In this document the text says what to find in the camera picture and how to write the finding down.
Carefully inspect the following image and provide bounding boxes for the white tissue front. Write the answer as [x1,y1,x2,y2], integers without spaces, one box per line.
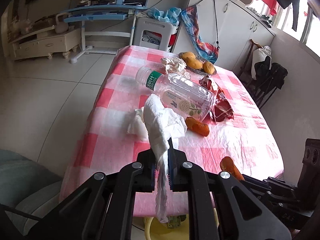
[127,107,149,142]

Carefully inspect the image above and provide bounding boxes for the white tissue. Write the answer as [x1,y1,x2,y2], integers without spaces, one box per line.
[143,94,187,223]
[127,107,149,142]

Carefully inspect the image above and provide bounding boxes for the blue milk carton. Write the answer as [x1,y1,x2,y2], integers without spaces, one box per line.
[167,215,187,229]

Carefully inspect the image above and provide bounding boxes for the yellow plastic trash bin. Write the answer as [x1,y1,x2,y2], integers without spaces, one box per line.
[143,214,221,240]

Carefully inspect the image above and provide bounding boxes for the dark wooden chair right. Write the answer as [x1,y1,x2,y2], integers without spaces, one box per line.
[298,138,319,189]

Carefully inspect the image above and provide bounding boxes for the pink checkered tablecloth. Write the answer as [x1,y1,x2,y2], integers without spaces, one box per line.
[59,45,285,217]

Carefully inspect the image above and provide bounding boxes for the clear plastic water bottle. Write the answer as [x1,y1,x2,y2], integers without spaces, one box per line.
[136,67,214,121]

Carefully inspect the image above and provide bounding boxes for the red snack wrapper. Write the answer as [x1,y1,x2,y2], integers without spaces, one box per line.
[199,75,234,122]

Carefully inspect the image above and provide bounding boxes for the dark wooden folding chair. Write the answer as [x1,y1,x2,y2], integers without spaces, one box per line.
[238,39,288,109]

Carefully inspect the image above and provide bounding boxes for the crumpled tissue near fruit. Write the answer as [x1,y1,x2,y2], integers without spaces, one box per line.
[161,57,191,80]

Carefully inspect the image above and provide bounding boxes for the round brown fruit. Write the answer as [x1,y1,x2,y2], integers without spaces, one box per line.
[203,61,215,75]

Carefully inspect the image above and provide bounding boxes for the yellow mango left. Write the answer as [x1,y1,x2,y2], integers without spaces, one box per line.
[179,51,196,61]

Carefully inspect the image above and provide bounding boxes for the yellow mango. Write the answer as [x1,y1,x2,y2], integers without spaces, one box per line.
[185,59,203,70]
[179,51,196,61]

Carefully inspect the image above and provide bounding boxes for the yellow mango middle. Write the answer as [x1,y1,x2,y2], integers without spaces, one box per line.
[185,59,203,70]

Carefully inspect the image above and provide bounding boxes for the black clothes on chair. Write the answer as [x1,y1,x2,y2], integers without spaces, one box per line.
[256,62,288,93]

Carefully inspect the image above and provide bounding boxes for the colourful hanging bag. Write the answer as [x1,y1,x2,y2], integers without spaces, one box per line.
[181,5,220,64]

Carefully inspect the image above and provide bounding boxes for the white plastic stool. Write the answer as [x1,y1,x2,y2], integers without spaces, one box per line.
[133,17,178,52]

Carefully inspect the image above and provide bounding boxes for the white plastic bag on chair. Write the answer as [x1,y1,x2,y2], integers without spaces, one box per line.
[251,46,272,80]

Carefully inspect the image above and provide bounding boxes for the blue study desk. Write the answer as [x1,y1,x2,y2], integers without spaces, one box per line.
[63,0,149,64]

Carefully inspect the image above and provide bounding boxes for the blue crumpled cloth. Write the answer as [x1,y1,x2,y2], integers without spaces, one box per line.
[147,7,182,27]

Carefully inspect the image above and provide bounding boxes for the cream tv cabinet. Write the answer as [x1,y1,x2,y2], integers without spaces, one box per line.
[9,26,81,61]

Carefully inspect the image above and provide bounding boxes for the beige kettlebell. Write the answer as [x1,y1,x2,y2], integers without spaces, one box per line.
[55,12,71,34]

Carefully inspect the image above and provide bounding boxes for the white wall cabinet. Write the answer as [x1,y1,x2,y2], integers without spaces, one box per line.
[186,0,274,74]

